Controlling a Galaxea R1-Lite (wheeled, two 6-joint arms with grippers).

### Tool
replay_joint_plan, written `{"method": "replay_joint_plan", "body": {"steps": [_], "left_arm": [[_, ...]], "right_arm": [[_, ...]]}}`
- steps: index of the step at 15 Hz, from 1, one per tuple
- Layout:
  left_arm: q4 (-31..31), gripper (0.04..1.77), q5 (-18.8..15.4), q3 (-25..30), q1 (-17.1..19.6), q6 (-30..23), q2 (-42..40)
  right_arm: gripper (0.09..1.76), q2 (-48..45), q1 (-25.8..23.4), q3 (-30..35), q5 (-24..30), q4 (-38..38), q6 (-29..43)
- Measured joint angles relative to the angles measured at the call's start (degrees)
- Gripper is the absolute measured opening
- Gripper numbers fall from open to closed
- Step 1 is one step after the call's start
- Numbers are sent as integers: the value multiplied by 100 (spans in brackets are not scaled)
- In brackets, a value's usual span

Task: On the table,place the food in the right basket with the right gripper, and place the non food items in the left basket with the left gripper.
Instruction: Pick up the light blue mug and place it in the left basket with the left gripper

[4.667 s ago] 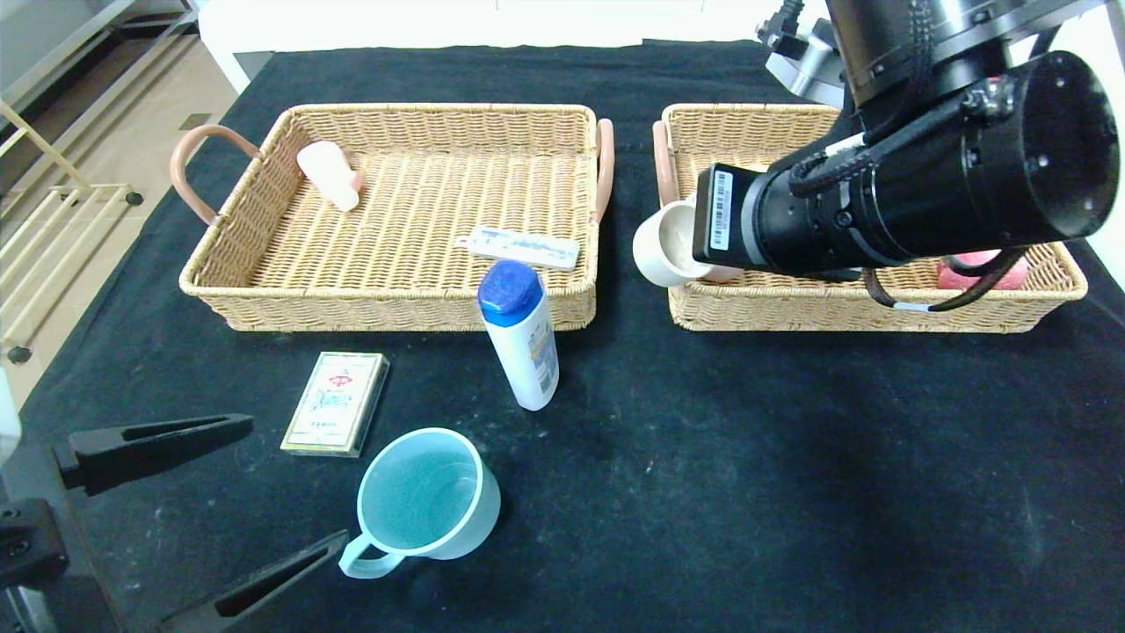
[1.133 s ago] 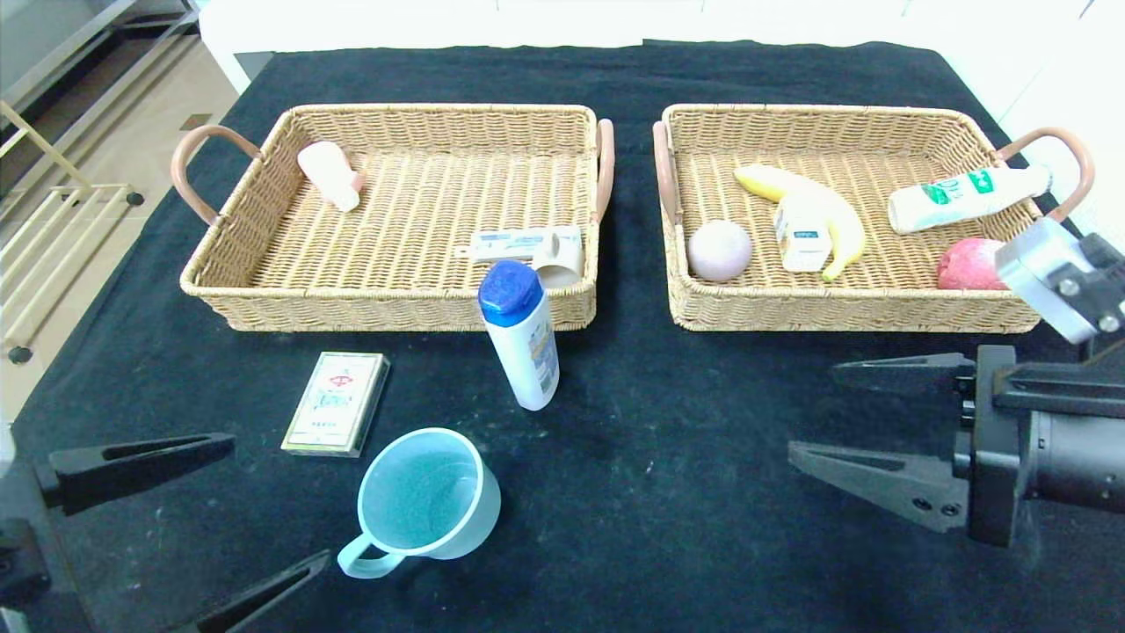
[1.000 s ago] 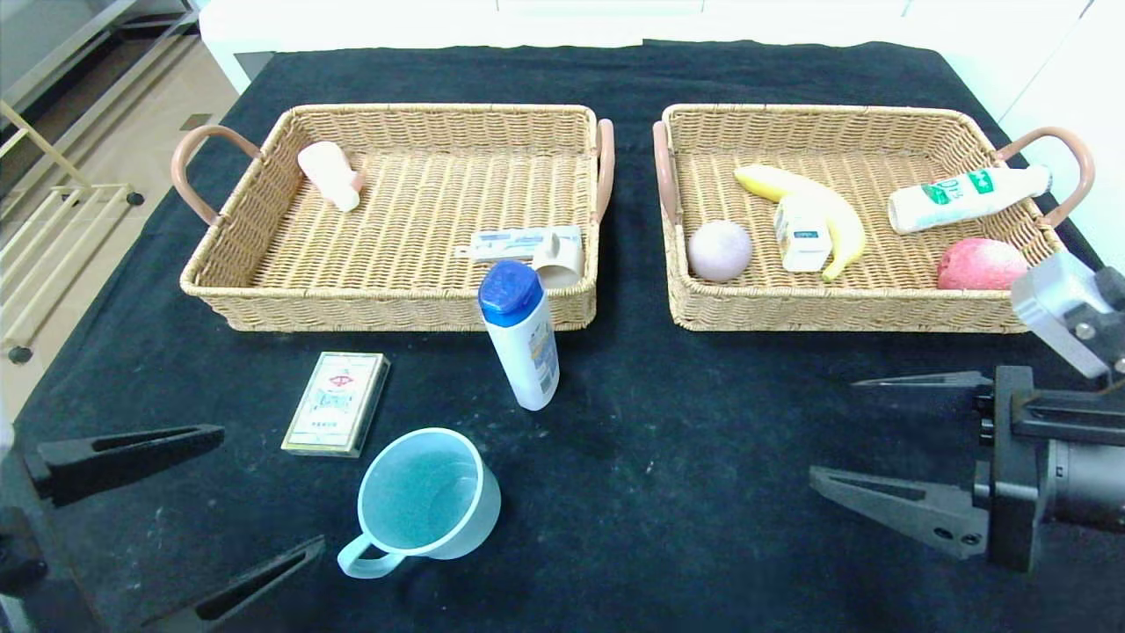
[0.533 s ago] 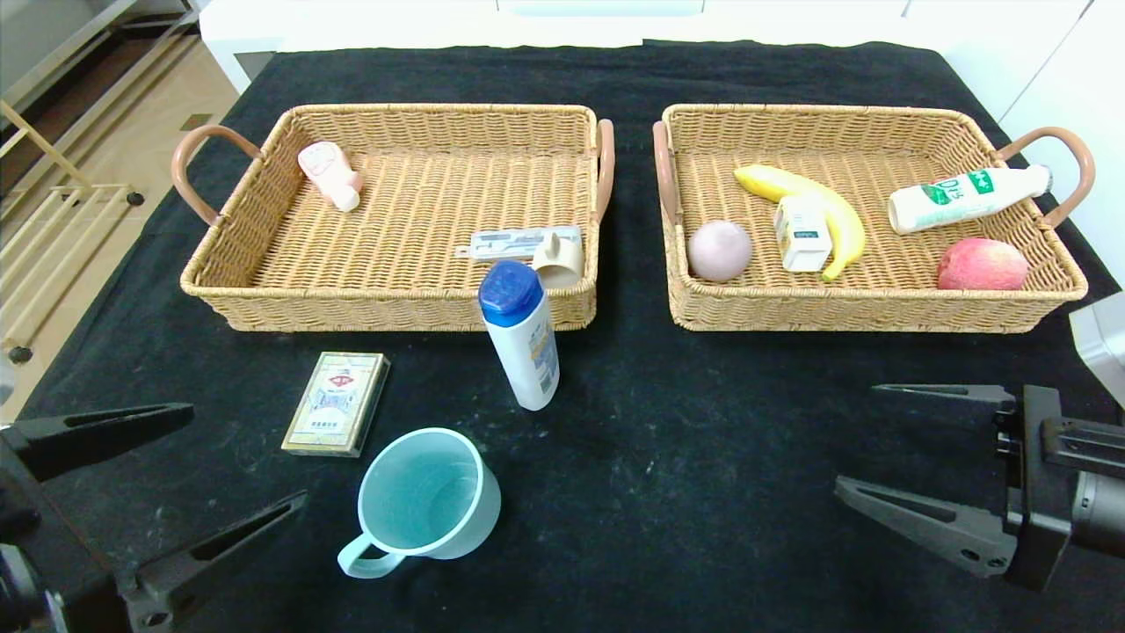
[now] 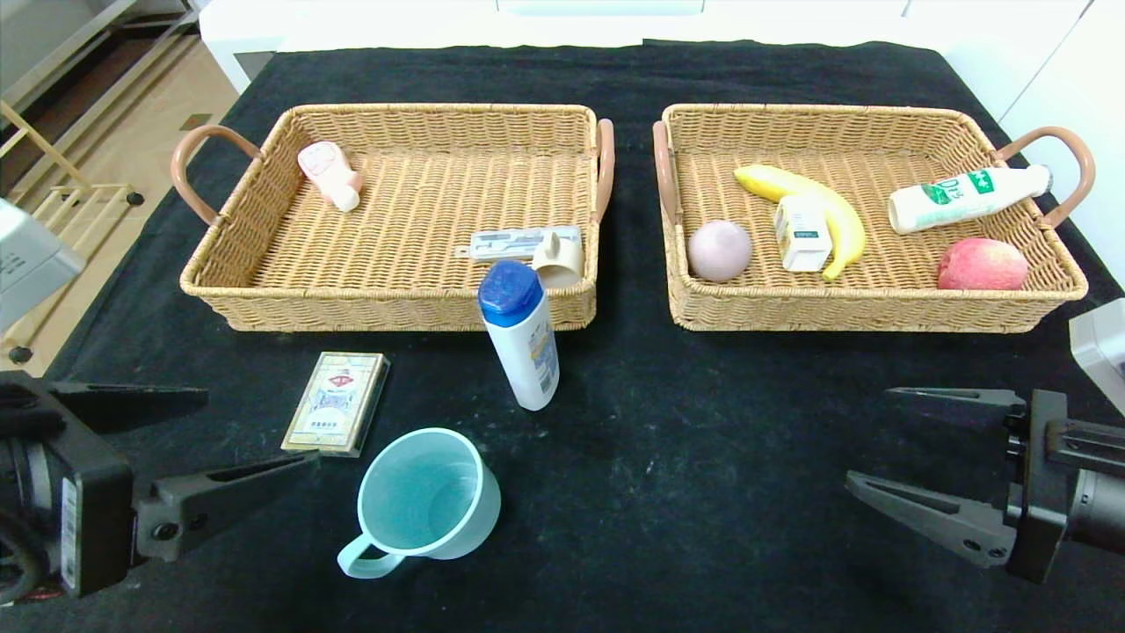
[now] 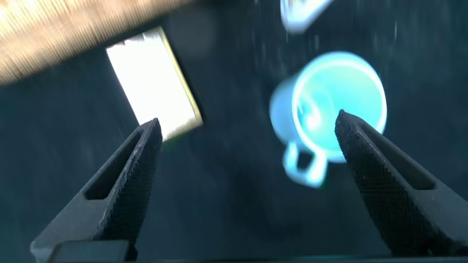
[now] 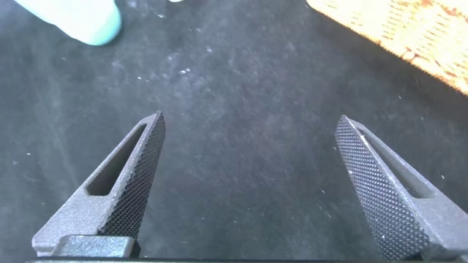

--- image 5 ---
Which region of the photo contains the red apple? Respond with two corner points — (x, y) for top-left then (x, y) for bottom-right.
(936, 237), (1029, 291)

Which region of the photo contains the wooden slatted rack on wheels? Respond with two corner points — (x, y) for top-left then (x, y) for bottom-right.
(0, 99), (147, 367)

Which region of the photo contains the pale pink egg-shaped ball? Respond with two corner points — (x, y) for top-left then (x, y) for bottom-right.
(687, 220), (754, 283)

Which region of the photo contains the left wrist grey camera box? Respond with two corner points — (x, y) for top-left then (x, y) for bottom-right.
(0, 200), (85, 331)

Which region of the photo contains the small beige cup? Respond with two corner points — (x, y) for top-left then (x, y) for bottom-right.
(531, 229), (586, 290)

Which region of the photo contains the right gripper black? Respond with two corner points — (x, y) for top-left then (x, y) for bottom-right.
(844, 386), (1125, 585)

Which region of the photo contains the playing card box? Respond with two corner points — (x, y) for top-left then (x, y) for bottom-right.
(279, 352), (390, 459)

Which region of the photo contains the small pink bottle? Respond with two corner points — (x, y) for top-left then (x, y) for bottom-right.
(296, 141), (363, 213)

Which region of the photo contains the wicker basket with brown handles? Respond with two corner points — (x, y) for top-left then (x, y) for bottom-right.
(652, 103), (1097, 333)
(170, 104), (615, 332)

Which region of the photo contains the yellow banana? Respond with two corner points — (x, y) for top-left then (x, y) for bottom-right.
(734, 164), (867, 282)

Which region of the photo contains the white table behind cloth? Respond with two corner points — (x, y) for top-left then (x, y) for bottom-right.
(200, 0), (948, 96)

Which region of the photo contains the grey metal shelf frame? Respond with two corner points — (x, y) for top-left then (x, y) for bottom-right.
(0, 0), (205, 133)

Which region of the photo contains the grey flat blister pack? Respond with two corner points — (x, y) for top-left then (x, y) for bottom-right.
(454, 225), (582, 263)

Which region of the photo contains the white juice carton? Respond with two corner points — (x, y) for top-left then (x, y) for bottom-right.
(773, 194), (833, 273)

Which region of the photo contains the teal plastic mug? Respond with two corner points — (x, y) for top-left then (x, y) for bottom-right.
(336, 428), (502, 580)

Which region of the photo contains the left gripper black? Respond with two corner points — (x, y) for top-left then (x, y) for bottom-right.
(0, 371), (321, 604)

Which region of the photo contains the white milk bottle green label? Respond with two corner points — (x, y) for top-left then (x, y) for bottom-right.
(887, 164), (1053, 236)

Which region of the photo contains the right wrist grey camera box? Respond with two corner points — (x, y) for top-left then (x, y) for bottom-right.
(1068, 297), (1125, 416)

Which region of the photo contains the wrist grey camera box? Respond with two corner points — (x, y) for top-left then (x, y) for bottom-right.
(1068, 297), (1125, 416)
(0, 200), (85, 331)

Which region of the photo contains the white bottle with blue cap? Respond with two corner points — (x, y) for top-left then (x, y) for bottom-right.
(476, 258), (560, 411)

